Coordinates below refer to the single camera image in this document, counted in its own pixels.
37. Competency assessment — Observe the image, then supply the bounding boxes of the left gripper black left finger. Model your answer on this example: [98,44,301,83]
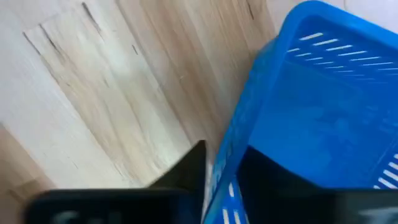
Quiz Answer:
[23,139,208,224]

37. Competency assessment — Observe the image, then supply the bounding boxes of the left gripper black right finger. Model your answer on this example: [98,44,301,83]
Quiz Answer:
[238,146,398,224]

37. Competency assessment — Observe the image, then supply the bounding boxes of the blue plastic slotted basket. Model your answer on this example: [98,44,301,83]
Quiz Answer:
[201,0,398,224]

